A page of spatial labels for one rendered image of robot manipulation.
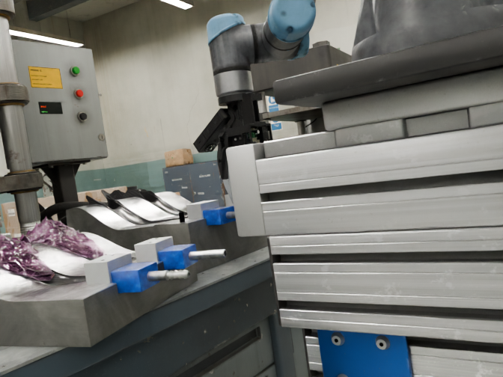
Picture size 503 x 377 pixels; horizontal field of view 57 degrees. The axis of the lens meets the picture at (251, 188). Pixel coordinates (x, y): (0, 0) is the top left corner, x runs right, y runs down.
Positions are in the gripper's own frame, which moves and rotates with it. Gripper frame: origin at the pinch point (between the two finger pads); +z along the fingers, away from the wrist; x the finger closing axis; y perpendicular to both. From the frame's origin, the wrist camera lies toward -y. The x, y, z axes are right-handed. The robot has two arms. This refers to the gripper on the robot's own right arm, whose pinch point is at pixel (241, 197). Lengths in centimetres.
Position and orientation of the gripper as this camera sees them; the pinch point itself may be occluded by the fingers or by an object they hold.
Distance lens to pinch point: 94.6
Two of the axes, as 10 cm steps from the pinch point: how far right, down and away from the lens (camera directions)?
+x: 6.0, -1.3, 7.9
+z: 1.4, 9.9, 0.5
